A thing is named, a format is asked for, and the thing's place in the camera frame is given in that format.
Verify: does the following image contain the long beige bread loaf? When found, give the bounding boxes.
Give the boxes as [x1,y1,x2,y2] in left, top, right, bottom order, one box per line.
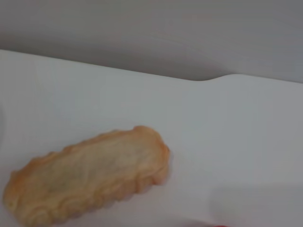
[2,125,170,227]

